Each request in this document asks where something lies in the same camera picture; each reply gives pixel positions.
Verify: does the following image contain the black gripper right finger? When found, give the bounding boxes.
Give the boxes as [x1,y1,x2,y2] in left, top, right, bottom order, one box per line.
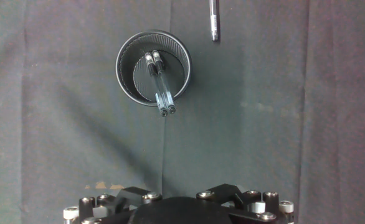
[196,183,295,224]

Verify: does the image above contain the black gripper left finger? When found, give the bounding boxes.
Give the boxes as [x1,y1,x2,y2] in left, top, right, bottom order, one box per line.
[63,185,163,224]

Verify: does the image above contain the clear gel pen black grip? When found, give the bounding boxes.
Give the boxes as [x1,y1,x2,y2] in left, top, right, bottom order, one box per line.
[151,49,176,115]
[144,52,169,118]
[209,0,220,42]

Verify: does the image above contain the black mesh pen holder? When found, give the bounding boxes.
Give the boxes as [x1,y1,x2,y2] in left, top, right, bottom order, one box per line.
[115,29,192,108]

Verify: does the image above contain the black table cloth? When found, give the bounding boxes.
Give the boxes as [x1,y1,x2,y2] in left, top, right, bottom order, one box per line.
[0,0,365,224]

